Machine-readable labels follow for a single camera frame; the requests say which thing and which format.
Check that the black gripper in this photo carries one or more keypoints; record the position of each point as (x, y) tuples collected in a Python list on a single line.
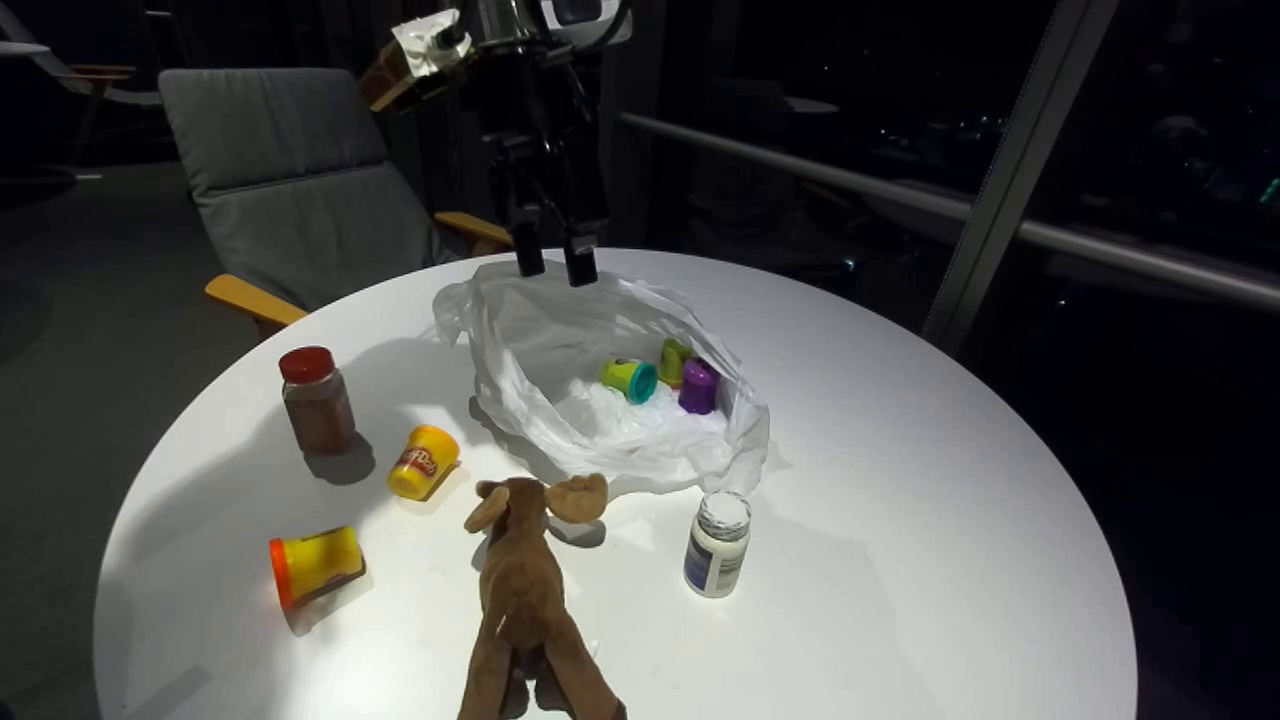
[(542, 135)]

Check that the teal lid dough tub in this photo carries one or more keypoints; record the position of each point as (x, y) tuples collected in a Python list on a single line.
[(631, 382)]

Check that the yellow tub orange lid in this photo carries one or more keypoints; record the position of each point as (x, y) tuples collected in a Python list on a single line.
[(426, 467)]

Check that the spice jar red lid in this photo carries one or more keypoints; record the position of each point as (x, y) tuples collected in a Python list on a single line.
[(316, 405)]

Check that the white bottle blue label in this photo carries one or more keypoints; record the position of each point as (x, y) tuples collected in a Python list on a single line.
[(716, 541)]

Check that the brown plush moose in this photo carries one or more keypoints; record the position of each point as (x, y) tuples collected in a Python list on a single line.
[(524, 602)]

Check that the yellow tub red-orange lid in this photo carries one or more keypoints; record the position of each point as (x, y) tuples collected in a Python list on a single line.
[(322, 566)]

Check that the yellow wooden plank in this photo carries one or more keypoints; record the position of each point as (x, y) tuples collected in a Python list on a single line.
[(473, 231), (255, 300)]

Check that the clear plastic bag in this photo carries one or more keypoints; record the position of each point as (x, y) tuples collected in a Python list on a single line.
[(563, 385)]

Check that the grey fabric chair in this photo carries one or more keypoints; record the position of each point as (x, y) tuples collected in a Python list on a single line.
[(293, 187)]

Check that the metal window railing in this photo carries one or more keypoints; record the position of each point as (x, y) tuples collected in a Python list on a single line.
[(867, 187)]

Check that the grey window post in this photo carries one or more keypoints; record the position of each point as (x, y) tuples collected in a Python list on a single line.
[(1012, 160)]

